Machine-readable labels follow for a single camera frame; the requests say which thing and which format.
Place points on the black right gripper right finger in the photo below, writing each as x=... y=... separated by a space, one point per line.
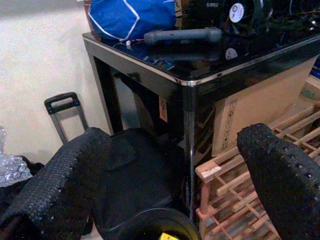
x=282 y=180

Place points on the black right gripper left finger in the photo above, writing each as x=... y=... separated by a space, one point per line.
x=50 y=195

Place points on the black rubbish bin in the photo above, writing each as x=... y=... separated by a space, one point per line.
x=186 y=225

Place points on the yellow trash piece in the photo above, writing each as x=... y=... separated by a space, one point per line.
x=167 y=236

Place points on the black cloth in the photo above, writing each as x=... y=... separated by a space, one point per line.
x=10 y=197

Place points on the silver bubble wrap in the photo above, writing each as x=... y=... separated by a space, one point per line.
x=12 y=167

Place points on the wooden pallet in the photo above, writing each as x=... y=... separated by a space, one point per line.
x=225 y=185

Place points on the large brown cardboard box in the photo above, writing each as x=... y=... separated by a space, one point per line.
x=262 y=100

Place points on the black luggage bag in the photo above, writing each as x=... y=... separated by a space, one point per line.
x=140 y=180

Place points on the cardboard box with green label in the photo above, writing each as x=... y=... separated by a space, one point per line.
x=311 y=90

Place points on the pale paper tag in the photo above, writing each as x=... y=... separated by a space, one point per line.
x=163 y=110

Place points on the black glossy table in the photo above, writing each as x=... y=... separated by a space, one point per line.
x=200 y=67

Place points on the blue card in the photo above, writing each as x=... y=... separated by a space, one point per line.
x=160 y=63

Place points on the black cooling fan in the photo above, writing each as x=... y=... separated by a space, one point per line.
x=246 y=15

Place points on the small brown box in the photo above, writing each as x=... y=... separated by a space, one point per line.
x=93 y=31

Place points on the black box with white print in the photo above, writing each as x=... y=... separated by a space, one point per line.
x=200 y=12

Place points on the blue fabric bag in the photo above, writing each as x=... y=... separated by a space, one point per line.
x=125 y=17

